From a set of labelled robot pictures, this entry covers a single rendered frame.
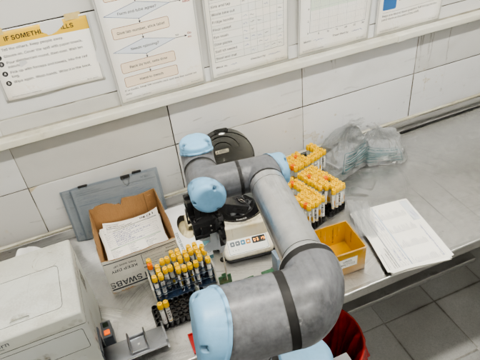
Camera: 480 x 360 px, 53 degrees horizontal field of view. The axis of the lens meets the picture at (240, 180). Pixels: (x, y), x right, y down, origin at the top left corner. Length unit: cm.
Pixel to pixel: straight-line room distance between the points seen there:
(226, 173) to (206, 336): 42
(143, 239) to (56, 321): 55
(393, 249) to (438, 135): 75
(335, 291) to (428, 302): 199
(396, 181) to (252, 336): 136
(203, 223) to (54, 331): 43
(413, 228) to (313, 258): 103
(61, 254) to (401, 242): 106
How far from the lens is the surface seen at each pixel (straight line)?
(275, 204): 87
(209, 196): 98
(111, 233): 175
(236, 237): 161
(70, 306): 125
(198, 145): 106
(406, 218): 177
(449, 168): 206
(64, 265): 135
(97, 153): 171
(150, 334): 145
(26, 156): 169
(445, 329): 261
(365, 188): 190
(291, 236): 80
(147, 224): 174
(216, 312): 67
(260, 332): 67
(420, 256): 165
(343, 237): 166
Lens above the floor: 207
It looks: 38 degrees down
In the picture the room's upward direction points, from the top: 7 degrees counter-clockwise
